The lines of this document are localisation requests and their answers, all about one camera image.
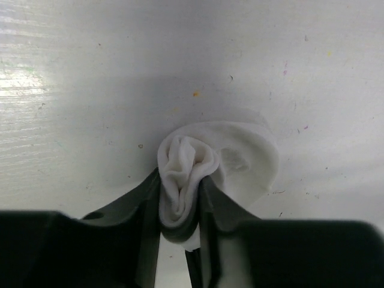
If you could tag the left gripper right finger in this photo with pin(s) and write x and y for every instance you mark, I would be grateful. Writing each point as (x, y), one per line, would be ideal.
(230, 240)

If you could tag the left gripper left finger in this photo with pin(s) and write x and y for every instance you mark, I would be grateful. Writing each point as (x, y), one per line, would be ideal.
(131, 233)

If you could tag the white sock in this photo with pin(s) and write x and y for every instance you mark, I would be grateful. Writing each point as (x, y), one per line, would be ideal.
(238, 152)

